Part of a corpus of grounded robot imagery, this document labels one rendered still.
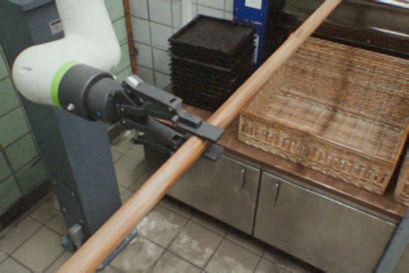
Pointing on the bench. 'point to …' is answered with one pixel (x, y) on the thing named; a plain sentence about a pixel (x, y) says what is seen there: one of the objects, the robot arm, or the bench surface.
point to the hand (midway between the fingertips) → (200, 138)
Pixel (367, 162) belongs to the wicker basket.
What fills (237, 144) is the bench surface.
